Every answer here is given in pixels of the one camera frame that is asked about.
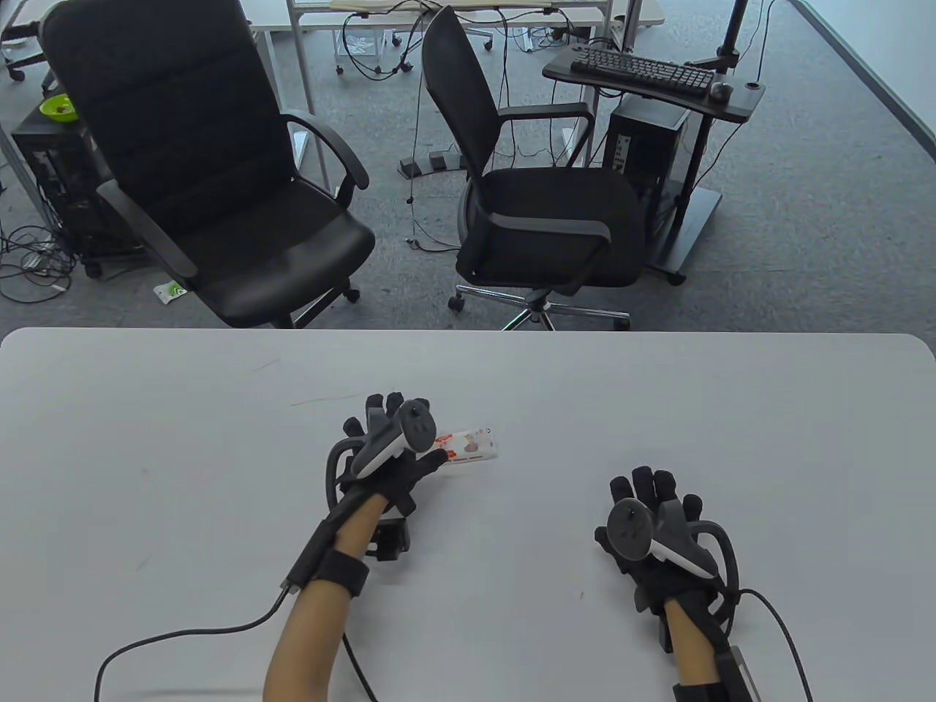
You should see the black computer tower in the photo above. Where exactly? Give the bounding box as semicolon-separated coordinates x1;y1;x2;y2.
603;95;692;202
11;110;147;279

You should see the black mesh office chair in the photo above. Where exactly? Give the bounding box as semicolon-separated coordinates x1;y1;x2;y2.
420;6;648;331

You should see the white desk frame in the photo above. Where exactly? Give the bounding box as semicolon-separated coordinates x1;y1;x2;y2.
241;0;644;191

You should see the black rolling computer stand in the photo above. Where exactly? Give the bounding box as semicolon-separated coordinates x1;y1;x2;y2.
543;44;767;286

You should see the person's left hand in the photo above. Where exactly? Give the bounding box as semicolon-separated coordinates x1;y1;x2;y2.
325;393;448;516

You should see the black keyboard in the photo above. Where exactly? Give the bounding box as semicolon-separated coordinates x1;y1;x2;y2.
570;46;717;96

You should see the grey hand controller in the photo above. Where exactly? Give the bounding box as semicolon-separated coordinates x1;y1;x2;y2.
607;497;739;608
325;397;438;505

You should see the black monitor pole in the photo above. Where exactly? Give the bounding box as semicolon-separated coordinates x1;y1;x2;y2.
687;0;750;74

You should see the grey right hand controller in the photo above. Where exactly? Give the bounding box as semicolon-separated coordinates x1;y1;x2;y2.
607;497;739;608

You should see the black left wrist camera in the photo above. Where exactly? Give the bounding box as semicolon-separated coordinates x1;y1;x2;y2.
366;516;412;562

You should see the black left glove sensor module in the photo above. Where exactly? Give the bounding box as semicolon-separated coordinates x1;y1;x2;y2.
282;497;366;589

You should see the person's left forearm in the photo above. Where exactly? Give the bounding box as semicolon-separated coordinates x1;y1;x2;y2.
263;494;388;702

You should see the black right glove sensor module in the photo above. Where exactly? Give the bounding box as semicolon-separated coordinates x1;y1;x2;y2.
717;643;765;702

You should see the grey left hand controller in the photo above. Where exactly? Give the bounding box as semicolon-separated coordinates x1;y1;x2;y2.
325;397;438;505

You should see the black left forearm strap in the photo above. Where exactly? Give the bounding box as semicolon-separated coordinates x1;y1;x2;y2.
314;548;370;599

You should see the black right glove cable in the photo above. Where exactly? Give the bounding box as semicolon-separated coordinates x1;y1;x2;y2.
735;587;814;702

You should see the black leather office chair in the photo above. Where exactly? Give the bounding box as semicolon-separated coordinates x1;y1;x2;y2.
40;0;377;330

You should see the small white wet wipes pack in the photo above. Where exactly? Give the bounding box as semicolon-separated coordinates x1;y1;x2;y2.
433;426;499;464

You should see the grey floor power strip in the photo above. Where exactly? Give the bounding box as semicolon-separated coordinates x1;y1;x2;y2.
399;150;469;178

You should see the black left wrist camera cable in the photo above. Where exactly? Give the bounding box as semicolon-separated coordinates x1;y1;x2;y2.
340;633;381;702

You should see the black left glove cable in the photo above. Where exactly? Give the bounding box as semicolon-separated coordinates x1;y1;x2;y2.
94;585;297;702

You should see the black swivel chair base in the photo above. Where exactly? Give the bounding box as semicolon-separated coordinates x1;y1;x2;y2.
0;0;52;81

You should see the tangle of floor cables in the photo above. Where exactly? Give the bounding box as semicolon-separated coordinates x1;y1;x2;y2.
0;223;78;304

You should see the black glove cable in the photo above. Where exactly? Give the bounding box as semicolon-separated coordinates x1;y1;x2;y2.
735;587;814;702
94;585;297;702

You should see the person's right hand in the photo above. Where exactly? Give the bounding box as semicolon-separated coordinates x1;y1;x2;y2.
594;467;739;622

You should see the black glove sensor module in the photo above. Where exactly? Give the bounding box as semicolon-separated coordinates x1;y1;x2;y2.
282;497;366;589
717;643;765;702

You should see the person's right forearm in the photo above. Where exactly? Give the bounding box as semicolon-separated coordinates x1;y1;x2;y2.
662;596;721;702

